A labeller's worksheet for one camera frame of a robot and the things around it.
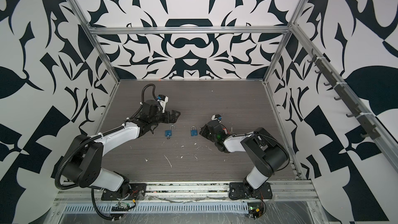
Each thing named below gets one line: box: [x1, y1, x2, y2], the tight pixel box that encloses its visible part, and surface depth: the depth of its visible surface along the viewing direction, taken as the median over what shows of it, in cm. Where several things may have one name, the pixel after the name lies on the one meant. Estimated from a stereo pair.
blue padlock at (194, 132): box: [190, 126, 198, 137], surface depth 95 cm
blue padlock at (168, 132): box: [164, 124, 176, 138], surface depth 95 cm
